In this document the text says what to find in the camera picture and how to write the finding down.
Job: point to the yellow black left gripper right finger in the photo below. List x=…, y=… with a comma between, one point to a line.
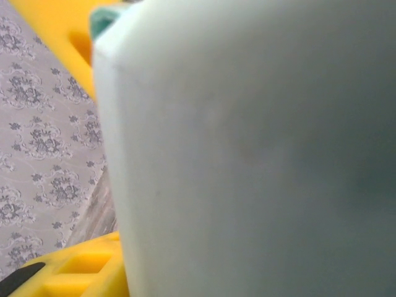
x=80, y=278

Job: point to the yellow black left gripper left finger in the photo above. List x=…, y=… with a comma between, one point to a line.
x=52, y=18

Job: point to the light blue paper box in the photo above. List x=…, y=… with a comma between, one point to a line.
x=247, y=154

